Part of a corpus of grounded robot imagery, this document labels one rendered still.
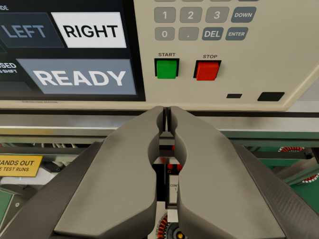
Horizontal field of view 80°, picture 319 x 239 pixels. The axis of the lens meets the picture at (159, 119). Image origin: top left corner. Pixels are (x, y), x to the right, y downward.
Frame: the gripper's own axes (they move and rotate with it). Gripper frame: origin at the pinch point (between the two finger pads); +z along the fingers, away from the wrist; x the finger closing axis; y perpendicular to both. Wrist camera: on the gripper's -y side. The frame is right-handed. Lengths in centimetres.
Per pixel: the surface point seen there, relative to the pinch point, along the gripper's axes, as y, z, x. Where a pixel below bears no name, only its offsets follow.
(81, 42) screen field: -2.6, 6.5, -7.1
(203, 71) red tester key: 0.0, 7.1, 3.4
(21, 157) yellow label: 12.5, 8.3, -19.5
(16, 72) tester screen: 0.5, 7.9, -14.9
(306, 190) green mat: 40, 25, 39
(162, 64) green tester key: -0.7, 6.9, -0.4
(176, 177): 24.9, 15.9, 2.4
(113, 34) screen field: -3.3, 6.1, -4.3
